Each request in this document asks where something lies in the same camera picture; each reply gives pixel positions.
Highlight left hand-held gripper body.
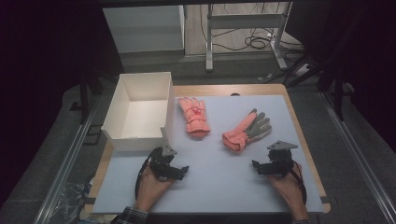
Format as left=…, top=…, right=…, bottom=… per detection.
left=148, top=142, right=179, bottom=182

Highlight white cabinet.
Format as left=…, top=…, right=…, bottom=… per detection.
left=102, top=4, right=186, bottom=54

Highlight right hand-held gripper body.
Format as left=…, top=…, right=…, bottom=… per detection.
left=262, top=140, right=299, bottom=179

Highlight aluminium rail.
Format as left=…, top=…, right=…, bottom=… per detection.
left=33, top=97, right=101, bottom=224
left=319, top=91, right=396, bottom=224

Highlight pink winter glove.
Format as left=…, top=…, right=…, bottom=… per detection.
left=221, top=108, right=273, bottom=153
left=177, top=96, right=211, bottom=138

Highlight person's left hand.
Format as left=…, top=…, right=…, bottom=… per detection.
left=134, top=169, right=176, bottom=213

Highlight person's right hand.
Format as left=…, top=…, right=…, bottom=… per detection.
left=268, top=162, right=308, bottom=216

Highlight dark curtain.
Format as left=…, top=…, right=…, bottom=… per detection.
left=284, top=0, right=396, bottom=153

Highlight clear plastic bag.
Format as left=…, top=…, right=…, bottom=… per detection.
left=55, top=181, right=95, bottom=224

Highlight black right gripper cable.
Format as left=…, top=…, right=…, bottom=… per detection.
left=290, top=161, right=308, bottom=205

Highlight grey metal desk frame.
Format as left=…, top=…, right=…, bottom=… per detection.
left=205, top=1, right=294, bottom=73

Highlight white box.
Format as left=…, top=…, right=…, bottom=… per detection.
left=101, top=71, right=176, bottom=152

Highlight white power strip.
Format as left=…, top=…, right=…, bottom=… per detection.
left=293, top=63, right=311, bottom=77

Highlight light blue table mat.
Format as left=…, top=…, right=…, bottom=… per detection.
left=92, top=94, right=325, bottom=215

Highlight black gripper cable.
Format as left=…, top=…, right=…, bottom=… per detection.
left=290, top=161, right=308, bottom=205
left=134, top=147, right=163, bottom=201

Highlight black stand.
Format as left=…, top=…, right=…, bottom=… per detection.
left=317, top=55, right=356, bottom=121
left=69, top=72, right=106, bottom=125

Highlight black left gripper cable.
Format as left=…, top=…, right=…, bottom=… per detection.
left=134, top=147, right=163, bottom=201

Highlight black floor cables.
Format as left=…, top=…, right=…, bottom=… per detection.
left=199, top=3, right=305, bottom=54

